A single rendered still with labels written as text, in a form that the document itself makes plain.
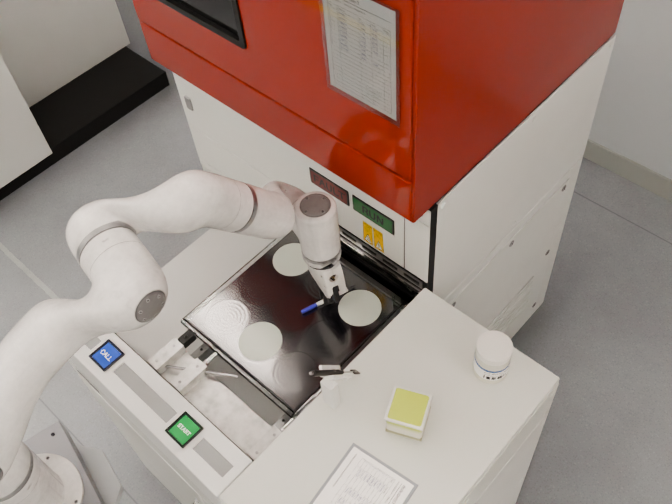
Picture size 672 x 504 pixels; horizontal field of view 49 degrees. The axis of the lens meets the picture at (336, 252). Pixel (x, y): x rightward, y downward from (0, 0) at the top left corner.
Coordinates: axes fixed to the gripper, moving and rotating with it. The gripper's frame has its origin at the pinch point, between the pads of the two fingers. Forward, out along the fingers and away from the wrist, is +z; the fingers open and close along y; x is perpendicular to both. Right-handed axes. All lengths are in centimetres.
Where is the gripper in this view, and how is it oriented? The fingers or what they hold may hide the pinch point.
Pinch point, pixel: (327, 294)
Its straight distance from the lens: 171.0
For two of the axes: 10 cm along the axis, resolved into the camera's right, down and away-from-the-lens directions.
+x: -8.7, 4.2, -2.4
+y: -4.8, -6.8, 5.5
